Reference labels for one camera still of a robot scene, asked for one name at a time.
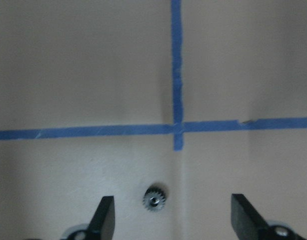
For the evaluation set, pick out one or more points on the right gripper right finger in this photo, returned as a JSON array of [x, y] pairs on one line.
[[245, 220]]

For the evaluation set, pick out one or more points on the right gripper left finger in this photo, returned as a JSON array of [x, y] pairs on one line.
[[102, 224]]

